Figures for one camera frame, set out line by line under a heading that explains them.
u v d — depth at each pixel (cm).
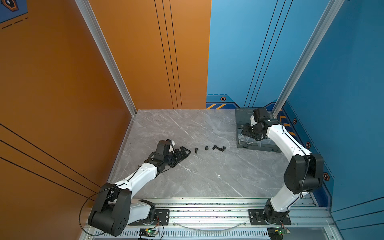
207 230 71
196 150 97
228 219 75
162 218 74
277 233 70
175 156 76
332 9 70
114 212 41
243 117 119
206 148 97
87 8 70
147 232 71
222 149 97
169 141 83
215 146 99
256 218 72
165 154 70
